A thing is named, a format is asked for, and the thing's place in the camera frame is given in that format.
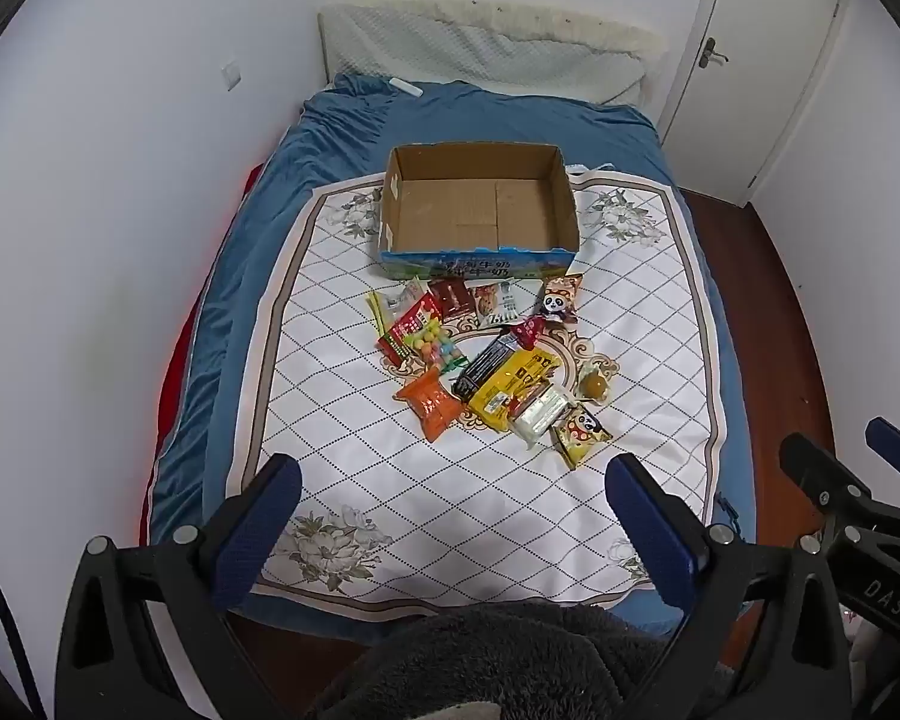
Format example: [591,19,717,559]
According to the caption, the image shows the white quilted pillow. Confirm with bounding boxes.
[319,2,665,106]

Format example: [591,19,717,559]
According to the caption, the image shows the white cookie packet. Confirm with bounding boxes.
[471,279,520,327]

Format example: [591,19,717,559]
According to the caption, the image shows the cardboard box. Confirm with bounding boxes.
[377,141,580,280]

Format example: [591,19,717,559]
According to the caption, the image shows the white diamond-patterned mat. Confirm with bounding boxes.
[225,169,725,612]

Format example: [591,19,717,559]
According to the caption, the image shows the dark red snack packet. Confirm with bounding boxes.
[427,277,479,316]

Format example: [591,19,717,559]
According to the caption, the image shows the blue bed sheet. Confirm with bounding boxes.
[146,73,747,631]

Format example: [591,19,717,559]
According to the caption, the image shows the small red snack packet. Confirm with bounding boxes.
[506,315,548,350]

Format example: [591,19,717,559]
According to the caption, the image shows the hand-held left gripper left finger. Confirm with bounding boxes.
[54,452,305,720]

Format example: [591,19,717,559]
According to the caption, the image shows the yellow and black snack packet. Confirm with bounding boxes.
[451,328,560,434]

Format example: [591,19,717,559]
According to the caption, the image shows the red crown-print snack packet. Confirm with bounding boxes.
[377,294,447,372]

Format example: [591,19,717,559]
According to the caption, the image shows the colourful candy ball bag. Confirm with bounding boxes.
[405,319,470,376]

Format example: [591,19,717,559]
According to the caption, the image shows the orange panda snack packet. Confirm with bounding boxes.
[536,274,586,323]

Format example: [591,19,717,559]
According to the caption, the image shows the pale yellow snack packet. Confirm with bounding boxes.
[366,279,428,332]

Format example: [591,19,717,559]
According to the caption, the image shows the grey fuzzy clothing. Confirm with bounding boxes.
[300,600,728,720]

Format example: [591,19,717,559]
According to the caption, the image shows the yellow panda snack packet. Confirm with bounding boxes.
[551,403,614,471]

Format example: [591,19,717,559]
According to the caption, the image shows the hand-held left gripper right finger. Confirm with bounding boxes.
[604,452,852,720]

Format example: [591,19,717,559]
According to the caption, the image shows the clear packet with white filling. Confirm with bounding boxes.
[511,384,575,445]

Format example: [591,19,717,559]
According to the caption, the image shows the white door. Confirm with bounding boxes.
[656,0,852,207]

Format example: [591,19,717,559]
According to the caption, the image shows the brown round wrapped sweet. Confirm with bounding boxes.
[574,364,616,406]

